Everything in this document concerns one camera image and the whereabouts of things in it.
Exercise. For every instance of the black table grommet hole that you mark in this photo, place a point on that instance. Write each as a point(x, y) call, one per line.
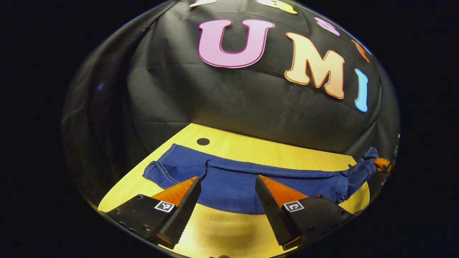
point(203, 141)

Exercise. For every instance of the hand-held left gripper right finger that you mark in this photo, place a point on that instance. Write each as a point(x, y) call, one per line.
point(274, 211)

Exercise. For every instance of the black backdrop cloth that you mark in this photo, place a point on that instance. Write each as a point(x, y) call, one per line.
point(233, 100)

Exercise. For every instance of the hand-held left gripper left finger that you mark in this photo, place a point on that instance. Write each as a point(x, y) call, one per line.
point(183, 211)

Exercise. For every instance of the blue jeans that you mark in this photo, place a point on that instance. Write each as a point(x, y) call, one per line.
point(233, 186)

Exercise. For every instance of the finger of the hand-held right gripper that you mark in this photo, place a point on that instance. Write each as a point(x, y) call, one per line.
point(381, 163)

